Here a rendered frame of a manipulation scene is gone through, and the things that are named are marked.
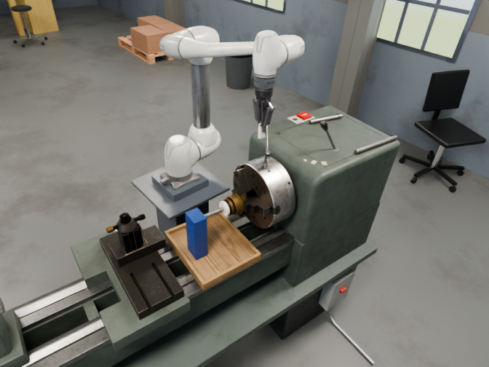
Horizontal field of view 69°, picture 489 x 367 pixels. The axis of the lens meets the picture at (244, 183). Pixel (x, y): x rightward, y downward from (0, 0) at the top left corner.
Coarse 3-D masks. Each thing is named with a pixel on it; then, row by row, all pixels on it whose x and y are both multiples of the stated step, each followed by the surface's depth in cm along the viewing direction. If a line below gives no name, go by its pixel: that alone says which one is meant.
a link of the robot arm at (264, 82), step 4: (256, 76) 142; (260, 76) 141; (264, 76) 140; (268, 76) 140; (272, 76) 141; (256, 80) 143; (260, 80) 142; (264, 80) 141; (268, 80) 141; (272, 80) 142; (256, 84) 144; (260, 84) 143; (264, 84) 142; (268, 84) 142; (272, 84) 144; (260, 88) 145; (264, 88) 143; (268, 88) 143
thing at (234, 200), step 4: (232, 196) 156; (236, 196) 156; (240, 196) 157; (224, 200) 154; (228, 200) 154; (232, 200) 154; (236, 200) 154; (240, 200) 154; (244, 200) 157; (228, 204) 152; (232, 204) 153; (236, 204) 153; (240, 204) 154; (232, 208) 153; (236, 208) 154; (240, 208) 155; (232, 212) 154; (236, 212) 155; (240, 212) 158
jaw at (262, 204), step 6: (252, 198) 158; (258, 198) 157; (246, 204) 154; (252, 204) 154; (258, 204) 154; (264, 204) 153; (246, 210) 155; (252, 210) 154; (258, 210) 154; (264, 210) 150; (270, 210) 153; (276, 210) 153; (264, 216) 152
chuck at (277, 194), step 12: (240, 168) 163; (252, 168) 154; (276, 168) 155; (252, 180) 158; (264, 180) 150; (276, 180) 151; (252, 192) 168; (264, 192) 153; (276, 192) 150; (288, 192) 153; (276, 204) 150; (288, 204) 155; (252, 216) 169; (276, 216) 154; (264, 228) 163
